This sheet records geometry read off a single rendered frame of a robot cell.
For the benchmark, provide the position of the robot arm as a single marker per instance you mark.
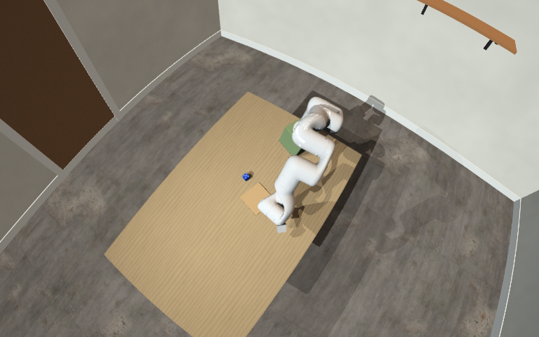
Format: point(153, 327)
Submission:
point(322, 115)

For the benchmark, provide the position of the tan flat mat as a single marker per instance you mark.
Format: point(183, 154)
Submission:
point(253, 196)

